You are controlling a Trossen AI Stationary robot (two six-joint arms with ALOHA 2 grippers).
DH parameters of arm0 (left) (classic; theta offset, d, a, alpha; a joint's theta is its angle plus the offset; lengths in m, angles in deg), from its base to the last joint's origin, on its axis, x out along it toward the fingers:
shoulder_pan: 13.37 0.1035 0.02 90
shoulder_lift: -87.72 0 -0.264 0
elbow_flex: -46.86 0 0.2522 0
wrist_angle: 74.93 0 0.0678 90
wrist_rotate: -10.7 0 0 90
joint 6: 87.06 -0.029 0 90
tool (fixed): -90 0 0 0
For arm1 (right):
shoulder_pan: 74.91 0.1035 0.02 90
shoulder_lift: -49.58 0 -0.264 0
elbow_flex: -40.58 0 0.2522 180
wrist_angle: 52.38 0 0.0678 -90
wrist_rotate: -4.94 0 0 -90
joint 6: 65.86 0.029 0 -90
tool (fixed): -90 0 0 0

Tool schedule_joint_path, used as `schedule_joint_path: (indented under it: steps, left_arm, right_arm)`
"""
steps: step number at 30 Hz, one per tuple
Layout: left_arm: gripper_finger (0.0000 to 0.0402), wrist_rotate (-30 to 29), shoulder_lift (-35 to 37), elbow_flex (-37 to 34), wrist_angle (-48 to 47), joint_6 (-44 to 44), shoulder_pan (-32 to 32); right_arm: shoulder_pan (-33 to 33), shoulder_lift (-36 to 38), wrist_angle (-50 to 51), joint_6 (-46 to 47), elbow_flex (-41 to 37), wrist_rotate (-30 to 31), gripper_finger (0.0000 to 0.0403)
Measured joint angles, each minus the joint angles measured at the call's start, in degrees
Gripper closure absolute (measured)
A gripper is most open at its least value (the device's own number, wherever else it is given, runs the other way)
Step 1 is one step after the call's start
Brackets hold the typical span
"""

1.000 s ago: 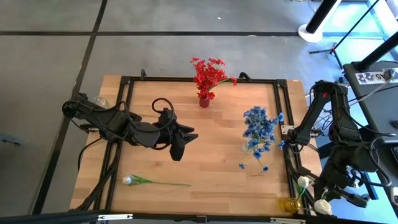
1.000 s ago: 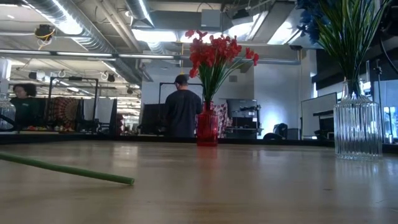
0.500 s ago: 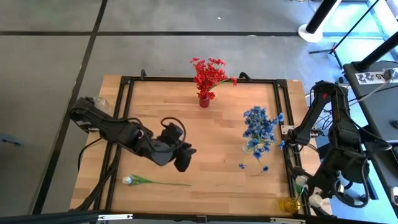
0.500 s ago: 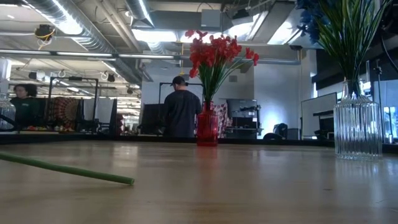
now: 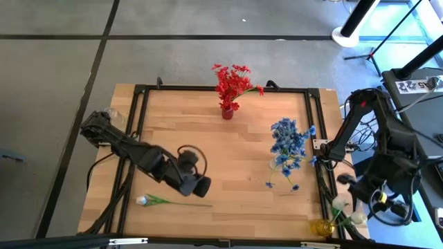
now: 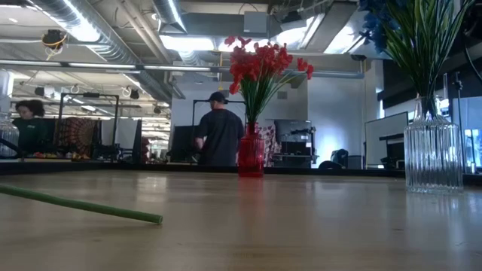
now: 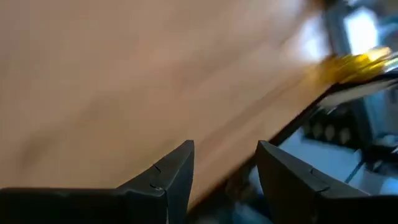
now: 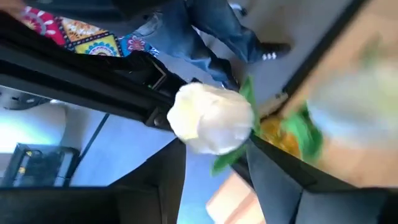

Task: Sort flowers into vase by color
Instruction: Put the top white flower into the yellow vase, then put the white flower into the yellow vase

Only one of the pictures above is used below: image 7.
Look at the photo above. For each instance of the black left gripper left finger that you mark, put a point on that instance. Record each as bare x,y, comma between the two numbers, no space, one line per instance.
124,205

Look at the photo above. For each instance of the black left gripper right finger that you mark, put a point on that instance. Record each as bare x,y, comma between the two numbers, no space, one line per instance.
304,199

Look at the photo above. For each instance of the yellow shiny object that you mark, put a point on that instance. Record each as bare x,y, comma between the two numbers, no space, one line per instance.
351,65

